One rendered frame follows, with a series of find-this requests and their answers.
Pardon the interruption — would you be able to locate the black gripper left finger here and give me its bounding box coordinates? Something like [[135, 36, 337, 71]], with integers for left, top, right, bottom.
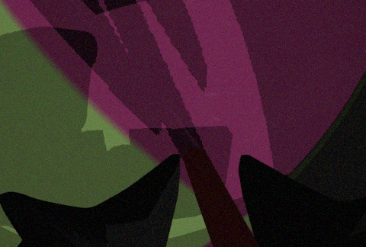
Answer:
[[0, 153, 180, 247]]

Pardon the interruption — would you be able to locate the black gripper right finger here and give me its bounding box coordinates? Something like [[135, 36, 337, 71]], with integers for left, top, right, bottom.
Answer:
[[238, 155, 366, 247]]

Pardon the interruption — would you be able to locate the dark red peg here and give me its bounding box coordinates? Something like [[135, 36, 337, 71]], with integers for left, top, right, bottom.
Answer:
[[183, 147, 259, 247]]

